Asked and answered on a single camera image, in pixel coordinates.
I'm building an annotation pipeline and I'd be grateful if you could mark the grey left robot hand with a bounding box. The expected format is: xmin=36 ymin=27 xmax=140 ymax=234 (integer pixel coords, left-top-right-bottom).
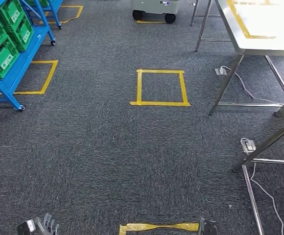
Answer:
xmin=35 ymin=213 xmax=60 ymax=235

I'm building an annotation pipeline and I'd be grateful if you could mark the blue metal shelf rack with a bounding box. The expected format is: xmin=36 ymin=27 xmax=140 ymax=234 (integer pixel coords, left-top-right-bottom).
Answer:
xmin=20 ymin=0 xmax=64 ymax=30
xmin=0 ymin=0 xmax=57 ymax=112

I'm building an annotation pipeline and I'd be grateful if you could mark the yellow floor tape square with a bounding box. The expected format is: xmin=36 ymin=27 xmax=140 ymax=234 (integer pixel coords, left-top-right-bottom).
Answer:
xmin=118 ymin=221 xmax=201 ymax=235

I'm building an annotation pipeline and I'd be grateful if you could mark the grey wheeled robot cart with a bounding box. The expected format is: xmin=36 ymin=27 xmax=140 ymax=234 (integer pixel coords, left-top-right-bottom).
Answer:
xmin=131 ymin=0 xmax=180 ymax=24

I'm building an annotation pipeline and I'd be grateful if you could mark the steel table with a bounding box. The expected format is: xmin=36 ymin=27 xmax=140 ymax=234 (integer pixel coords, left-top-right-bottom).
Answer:
xmin=190 ymin=0 xmax=284 ymax=117

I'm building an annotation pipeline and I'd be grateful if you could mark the white floor cable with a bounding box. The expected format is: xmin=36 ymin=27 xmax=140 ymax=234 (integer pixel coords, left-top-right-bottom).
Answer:
xmin=250 ymin=162 xmax=284 ymax=235
xmin=220 ymin=66 xmax=283 ymax=105

